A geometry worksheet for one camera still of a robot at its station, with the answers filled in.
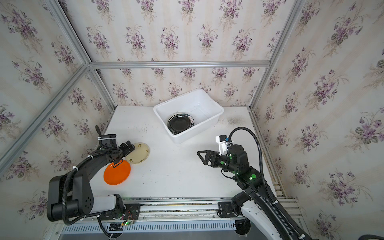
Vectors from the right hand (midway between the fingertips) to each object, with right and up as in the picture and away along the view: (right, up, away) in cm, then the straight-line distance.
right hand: (201, 155), depth 69 cm
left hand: (-44, -1, +21) cm, 49 cm away
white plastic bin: (+1, +30, +51) cm, 59 cm away
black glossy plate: (-13, +15, +35) cm, 41 cm away
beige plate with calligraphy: (-39, -6, +29) cm, 49 cm away
